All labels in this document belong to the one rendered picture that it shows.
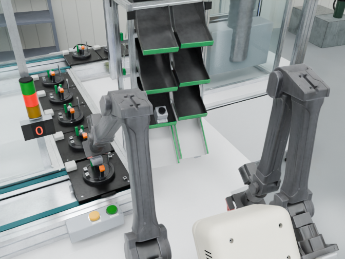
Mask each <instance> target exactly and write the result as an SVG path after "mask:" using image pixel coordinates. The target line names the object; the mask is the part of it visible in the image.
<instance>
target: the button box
mask: <svg viewBox="0 0 345 259"><path fill-rule="evenodd" d="M111 205H115V206H116V207H117V211H116V212H115V213H114V214H108V213H107V207H108V206H110V205H108V206H105V207H102V208H99V209H96V210H93V211H98V212H99V214H100V217H99V218H98V219H97V220H90V219H89V214H90V213H91V212H92V211H90V212H88V213H85V214H82V215H79V216H76V217H73V218H70V219H68V220H65V223H66V227H67V231H68V234H69V237H70V241H71V243H75V242H77V241H80V240H82V239H85V238H88V237H90V236H93V235H95V234H98V233H101V232H103V231H106V230H109V229H111V228H114V227H117V226H119V225H122V224H124V216H123V212H122V210H121V208H120V206H119V204H118V203H117V202H116V203H113V204H111Z"/></svg>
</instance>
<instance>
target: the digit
mask: <svg viewBox="0 0 345 259"><path fill-rule="evenodd" d="M31 128H32V131H33V135H34V138H35V137H39V136H44V135H46V130H45V126H44V123H38V124H34V125H31Z"/></svg>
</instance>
